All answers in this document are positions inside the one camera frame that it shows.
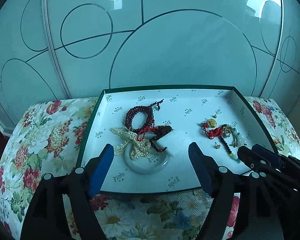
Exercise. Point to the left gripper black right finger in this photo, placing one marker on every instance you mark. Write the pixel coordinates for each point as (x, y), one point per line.
(196, 158)

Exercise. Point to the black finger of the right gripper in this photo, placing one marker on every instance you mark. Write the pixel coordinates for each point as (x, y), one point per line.
(267, 153)

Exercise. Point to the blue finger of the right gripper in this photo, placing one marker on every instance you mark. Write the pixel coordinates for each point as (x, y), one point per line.
(255, 163)

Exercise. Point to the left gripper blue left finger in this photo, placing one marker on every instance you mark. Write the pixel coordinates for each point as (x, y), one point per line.
(98, 168)

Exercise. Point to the small gold earring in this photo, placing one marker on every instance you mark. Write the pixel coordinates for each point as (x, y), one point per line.
(217, 146)

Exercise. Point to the gold pendant red tassel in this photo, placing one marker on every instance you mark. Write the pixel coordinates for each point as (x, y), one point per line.
(210, 128)

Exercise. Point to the white jade bangle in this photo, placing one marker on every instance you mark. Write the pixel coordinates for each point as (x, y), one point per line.
(151, 164)

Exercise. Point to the floral tablecloth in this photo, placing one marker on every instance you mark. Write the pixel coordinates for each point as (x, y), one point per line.
(48, 138)

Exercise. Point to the green shallow cardboard box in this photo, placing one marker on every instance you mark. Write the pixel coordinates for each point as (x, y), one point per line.
(184, 108)

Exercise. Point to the frosted glass wardrobe doors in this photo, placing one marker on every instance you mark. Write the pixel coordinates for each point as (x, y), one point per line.
(66, 49)

